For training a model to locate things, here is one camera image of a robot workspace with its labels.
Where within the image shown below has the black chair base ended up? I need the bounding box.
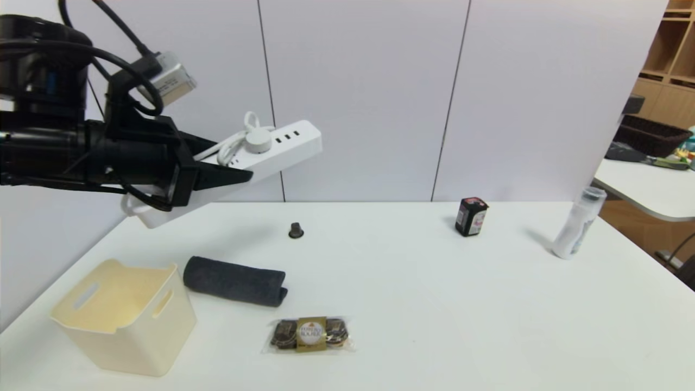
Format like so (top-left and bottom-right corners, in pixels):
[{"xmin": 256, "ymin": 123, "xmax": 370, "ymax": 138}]
[{"xmin": 654, "ymin": 234, "xmax": 695, "ymax": 291}]

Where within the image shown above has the dark grey rolled towel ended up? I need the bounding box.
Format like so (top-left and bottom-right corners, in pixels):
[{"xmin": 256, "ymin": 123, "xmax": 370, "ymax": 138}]
[{"xmin": 183, "ymin": 256, "xmax": 288, "ymax": 308}]

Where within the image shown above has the green flat tool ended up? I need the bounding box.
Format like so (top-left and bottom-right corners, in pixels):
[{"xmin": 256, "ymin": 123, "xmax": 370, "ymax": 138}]
[{"xmin": 649, "ymin": 155, "xmax": 690, "ymax": 171}]

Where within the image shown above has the white plastic bottle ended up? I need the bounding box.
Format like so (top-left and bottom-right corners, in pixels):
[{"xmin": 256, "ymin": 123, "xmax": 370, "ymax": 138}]
[{"xmin": 552, "ymin": 186, "xmax": 607, "ymax": 260}]

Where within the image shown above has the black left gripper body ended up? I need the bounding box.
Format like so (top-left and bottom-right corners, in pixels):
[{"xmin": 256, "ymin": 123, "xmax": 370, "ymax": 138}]
[{"xmin": 86, "ymin": 116, "xmax": 200, "ymax": 211}]

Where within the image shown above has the white neighbouring table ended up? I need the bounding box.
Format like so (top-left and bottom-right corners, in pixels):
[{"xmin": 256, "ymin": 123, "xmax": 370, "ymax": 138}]
[{"xmin": 593, "ymin": 157, "xmax": 695, "ymax": 222}]

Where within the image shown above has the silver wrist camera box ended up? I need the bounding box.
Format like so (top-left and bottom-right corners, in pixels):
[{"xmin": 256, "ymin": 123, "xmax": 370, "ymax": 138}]
[{"xmin": 138, "ymin": 52, "xmax": 198, "ymax": 107}]

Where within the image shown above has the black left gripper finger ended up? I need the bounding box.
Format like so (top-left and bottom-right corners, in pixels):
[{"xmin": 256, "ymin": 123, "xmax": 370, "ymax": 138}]
[
  {"xmin": 177, "ymin": 130, "xmax": 218, "ymax": 160},
  {"xmin": 193, "ymin": 162, "xmax": 254, "ymax": 191}
]

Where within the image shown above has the white power strip with cable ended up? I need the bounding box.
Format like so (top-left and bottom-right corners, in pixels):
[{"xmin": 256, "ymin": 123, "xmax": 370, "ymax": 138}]
[{"xmin": 121, "ymin": 111, "xmax": 323, "ymax": 229}]

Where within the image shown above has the cream plastic storage box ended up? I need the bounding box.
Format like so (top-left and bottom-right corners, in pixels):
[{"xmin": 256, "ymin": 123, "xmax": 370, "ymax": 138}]
[{"xmin": 49, "ymin": 258, "xmax": 197, "ymax": 377}]

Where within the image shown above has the Ferrero Rocher chocolate pack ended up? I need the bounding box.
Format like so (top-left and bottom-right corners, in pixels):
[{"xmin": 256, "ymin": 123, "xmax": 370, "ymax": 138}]
[{"xmin": 262, "ymin": 315, "xmax": 357, "ymax": 355}]

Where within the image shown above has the black wicker basket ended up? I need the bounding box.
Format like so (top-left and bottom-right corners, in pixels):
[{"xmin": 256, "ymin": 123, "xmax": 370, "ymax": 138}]
[{"xmin": 614, "ymin": 114, "xmax": 693, "ymax": 158}]

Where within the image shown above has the dark grey pouch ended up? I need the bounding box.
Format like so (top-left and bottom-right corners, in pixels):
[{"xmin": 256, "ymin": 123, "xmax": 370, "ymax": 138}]
[{"xmin": 604, "ymin": 141, "xmax": 648, "ymax": 162}]

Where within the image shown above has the wooden shelf unit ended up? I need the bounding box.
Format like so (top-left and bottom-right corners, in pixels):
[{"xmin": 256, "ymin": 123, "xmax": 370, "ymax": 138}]
[{"xmin": 630, "ymin": 0, "xmax": 695, "ymax": 130}]

